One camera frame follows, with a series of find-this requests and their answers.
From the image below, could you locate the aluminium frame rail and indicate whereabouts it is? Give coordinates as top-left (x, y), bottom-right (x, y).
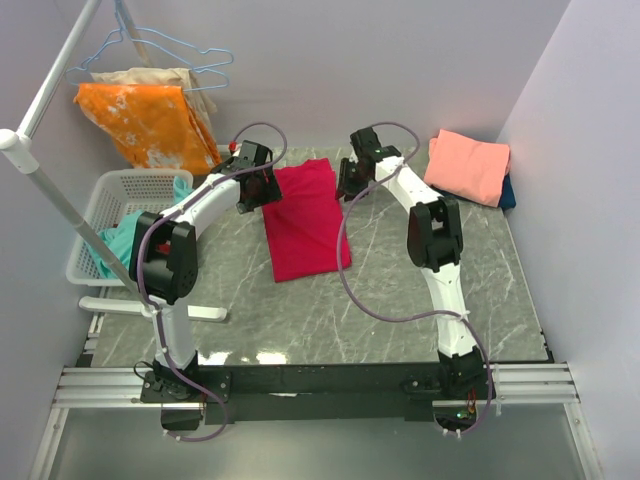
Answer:
top-left (29, 363), bottom-right (604, 479)

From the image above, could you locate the folded salmon t-shirt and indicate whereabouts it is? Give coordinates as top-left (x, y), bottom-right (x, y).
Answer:
top-left (424, 129), bottom-right (511, 207)

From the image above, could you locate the orange tie-dye cloth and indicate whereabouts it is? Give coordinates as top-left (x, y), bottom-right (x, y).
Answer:
top-left (74, 83), bottom-right (221, 176)

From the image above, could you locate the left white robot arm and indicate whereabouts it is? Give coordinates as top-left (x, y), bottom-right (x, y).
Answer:
top-left (129, 140), bottom-right (282, 402)

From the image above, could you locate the white plastic laundry basket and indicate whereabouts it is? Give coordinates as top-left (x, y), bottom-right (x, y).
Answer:
top-left (66, 169), bottom-right (193, 287)

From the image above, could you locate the folded navy t-shirt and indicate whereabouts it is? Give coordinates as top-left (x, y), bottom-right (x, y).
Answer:
top-left (434, 174), bottom-right (517, 212)

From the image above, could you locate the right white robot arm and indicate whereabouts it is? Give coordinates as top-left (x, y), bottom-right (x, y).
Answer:
top-left (336, 126), bottom-right (480, 359)

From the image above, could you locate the teal t-shirt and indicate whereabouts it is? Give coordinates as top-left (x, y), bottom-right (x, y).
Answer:
top-left (94, 175), bottom-right (193, 269)

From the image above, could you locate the beige cloth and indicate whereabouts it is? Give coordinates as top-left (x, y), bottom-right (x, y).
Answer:
top-left (91, 67), bottom-right (217, 136)

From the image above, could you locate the magenta t-shirt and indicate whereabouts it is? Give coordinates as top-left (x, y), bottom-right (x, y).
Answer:
top-left (262, 158), bottom-right (352, 283)

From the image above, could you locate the white clothes rack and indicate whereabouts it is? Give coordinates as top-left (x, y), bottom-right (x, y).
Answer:
top-left (0, 0), bottom-right (247, 322)

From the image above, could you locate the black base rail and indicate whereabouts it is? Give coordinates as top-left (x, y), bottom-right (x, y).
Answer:
top-left (140, 359), bottom-right (495, 425)

